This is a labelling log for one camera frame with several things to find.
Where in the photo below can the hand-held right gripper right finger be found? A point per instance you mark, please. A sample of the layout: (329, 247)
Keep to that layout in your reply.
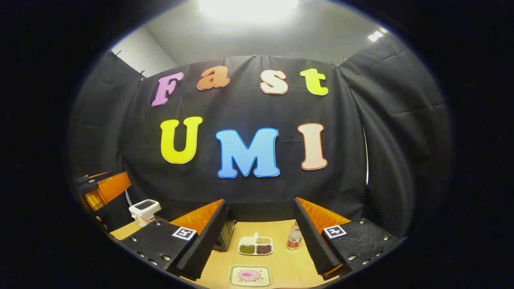
(313, 241)

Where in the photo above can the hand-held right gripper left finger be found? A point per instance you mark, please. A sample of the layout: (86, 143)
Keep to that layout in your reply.
(200, 249)

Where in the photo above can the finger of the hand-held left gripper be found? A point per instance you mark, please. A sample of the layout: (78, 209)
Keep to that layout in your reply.
(114, 186)

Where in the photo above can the cream square plate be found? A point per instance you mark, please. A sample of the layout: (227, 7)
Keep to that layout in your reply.
(241, 277)

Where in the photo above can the pink round food slice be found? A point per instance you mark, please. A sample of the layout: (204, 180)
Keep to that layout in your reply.
(249, 275)

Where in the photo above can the clear water bottle red label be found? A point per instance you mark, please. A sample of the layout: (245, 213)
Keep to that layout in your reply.
(294, 239)

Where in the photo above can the white toaster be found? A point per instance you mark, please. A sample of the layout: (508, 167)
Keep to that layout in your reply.
(143, 208)

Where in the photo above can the white divided bean plate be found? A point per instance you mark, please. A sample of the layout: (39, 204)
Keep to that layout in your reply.
(255, 245)

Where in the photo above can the black backdrop cloth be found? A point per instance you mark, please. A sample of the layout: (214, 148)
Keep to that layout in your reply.
(249, 108)

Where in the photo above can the small ceiling light panel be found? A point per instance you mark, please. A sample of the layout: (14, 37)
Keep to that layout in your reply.
(376, 35)

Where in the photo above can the large ceiling light panel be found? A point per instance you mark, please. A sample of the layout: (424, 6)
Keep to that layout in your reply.
(249, 8)

